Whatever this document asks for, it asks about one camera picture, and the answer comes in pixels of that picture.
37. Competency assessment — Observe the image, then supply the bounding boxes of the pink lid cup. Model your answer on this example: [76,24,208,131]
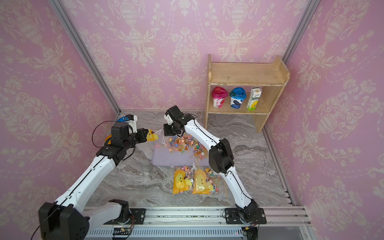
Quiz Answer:
[212,87,228,108]

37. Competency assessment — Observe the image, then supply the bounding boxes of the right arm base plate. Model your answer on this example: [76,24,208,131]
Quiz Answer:
[222,208,267,225]

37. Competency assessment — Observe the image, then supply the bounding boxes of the orange lid cup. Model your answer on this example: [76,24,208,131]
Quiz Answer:
[104,135,112,145]

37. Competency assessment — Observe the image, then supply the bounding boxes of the blue lid cup on table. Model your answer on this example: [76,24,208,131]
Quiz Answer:
[117,116,129,123]

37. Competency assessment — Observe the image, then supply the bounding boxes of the aluminium rail frame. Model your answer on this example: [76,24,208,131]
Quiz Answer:
[83,206,316,240]

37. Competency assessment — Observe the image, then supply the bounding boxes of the green white carton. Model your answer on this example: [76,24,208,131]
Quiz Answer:
[247,88,262,111]

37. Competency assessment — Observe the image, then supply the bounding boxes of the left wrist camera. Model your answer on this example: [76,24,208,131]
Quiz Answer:
[125,115,138,133]

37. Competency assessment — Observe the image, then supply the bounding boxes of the lilac plastic tray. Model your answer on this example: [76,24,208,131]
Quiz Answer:
[152,148,209,167]

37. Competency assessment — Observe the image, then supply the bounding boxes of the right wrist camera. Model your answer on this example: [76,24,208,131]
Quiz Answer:
[164,114,174,125]

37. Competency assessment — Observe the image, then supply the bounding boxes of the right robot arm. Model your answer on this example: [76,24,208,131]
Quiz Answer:
[164,106,261,223]

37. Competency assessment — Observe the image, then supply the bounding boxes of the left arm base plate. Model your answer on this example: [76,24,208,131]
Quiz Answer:
[114,208,146,225]

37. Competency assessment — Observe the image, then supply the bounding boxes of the candy ziploc bag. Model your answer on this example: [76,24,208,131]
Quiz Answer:
[173,166,193,195]
[147,129,164,143]
[192,162,228,198]

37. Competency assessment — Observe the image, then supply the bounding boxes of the pile of colourful candies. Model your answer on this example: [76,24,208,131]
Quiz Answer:
[155,134,208,161]

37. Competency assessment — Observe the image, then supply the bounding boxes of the blue lid cup on shelf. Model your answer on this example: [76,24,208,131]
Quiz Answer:
[230,87,247,109]

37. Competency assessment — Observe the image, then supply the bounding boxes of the wooden shelf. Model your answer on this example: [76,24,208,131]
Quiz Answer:
[203,54,291,134]

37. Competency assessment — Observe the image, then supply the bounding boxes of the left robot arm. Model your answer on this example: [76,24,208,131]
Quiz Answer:
[37,116,156,240]

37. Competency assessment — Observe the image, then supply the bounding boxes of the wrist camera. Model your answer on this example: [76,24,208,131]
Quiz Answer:
[125,115,138,133]
[164,114,174,125]

